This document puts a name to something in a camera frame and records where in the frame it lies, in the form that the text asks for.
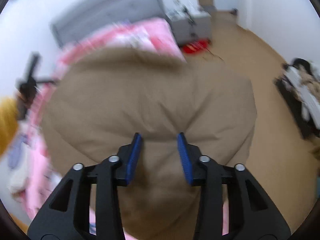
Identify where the brown hooded puffer jacket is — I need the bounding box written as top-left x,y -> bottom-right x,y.
41,48 -> 257,239

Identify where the lavender knit sweater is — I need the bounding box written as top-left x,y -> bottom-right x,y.
8,134 -> 27,170

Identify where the pink cartoon fleece blanket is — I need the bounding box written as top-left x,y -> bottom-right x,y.
19,17 -> 230,238

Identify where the grey upholstered headboard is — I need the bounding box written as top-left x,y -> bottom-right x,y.
50,0 -> 166,48

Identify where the red item on floor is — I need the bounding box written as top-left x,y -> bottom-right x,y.
181,39 -> 211,55

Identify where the grey bedside table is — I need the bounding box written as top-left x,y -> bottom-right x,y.
166,8 -> 213,46

